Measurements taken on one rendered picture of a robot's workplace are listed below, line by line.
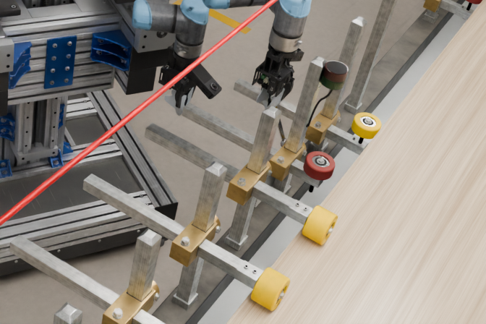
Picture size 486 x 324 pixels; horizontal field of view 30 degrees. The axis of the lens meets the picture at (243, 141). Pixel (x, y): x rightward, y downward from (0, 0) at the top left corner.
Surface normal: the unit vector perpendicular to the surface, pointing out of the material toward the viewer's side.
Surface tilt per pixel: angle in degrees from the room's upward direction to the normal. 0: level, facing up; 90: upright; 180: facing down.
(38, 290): 0
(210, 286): 0
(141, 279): 90
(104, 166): 0
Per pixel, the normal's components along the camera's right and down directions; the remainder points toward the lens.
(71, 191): 0.19, -0.75
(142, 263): -0.49, 0.49
